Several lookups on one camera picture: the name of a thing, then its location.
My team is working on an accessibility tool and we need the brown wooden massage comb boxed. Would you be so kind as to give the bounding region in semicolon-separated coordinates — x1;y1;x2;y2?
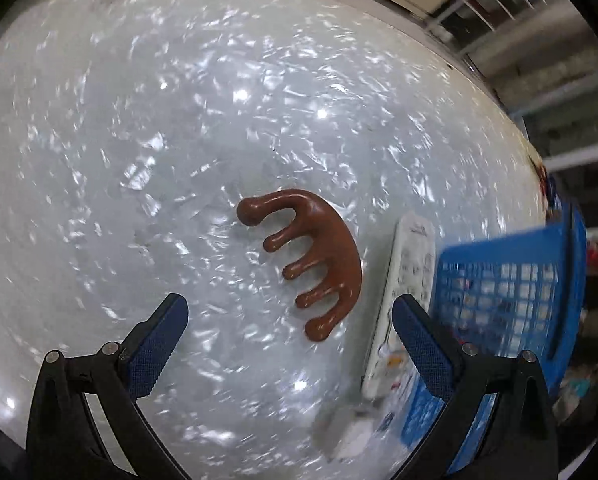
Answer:
236;188;364;343

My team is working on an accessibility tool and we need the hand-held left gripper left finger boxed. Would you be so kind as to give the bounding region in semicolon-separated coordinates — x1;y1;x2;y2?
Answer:
26;292;190;480

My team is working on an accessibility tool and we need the white remote control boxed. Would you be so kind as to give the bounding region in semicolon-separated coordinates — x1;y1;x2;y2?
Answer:
361;211;437;401

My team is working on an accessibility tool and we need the blue plastic basket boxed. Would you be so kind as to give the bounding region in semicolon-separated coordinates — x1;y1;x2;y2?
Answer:
399;200;589;478

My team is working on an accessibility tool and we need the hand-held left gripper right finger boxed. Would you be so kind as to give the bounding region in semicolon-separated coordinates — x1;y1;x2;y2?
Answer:
391;294;560;480

